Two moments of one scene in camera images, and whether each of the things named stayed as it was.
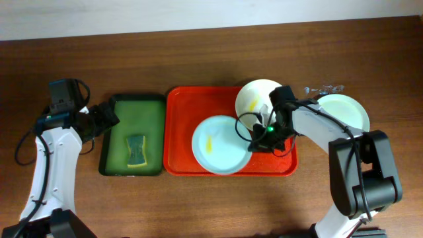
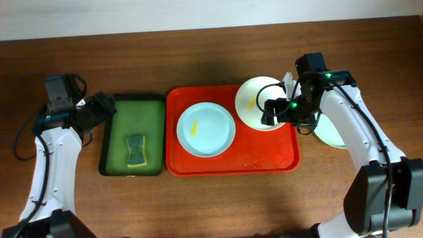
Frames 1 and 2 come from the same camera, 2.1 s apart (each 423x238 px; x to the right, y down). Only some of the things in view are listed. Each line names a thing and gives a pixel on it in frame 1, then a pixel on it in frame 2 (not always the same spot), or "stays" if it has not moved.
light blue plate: (220, 145) → (205, 129)
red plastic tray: (185, 108) stays
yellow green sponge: (137, 157) stays
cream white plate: (254, 104) stays
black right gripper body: (264, 140) → (275, 112)
